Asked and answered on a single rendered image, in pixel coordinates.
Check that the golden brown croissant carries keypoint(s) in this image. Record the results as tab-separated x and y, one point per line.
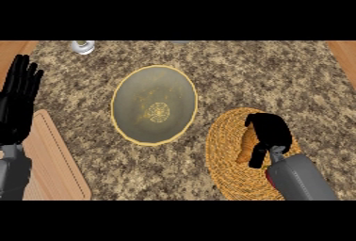
248	146

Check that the pale wooden cutting board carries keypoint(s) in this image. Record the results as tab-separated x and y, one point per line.
53	163

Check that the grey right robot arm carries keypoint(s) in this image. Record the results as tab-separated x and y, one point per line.
298	177

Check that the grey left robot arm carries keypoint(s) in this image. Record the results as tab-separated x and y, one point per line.
12	172

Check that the round woven wicker placemat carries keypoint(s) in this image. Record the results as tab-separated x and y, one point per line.
232	157

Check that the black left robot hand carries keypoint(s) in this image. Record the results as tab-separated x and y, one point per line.
16	103

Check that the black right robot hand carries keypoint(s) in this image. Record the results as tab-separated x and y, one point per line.
270	130

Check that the grey bowl with gold rim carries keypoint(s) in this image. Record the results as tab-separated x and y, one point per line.
154	105

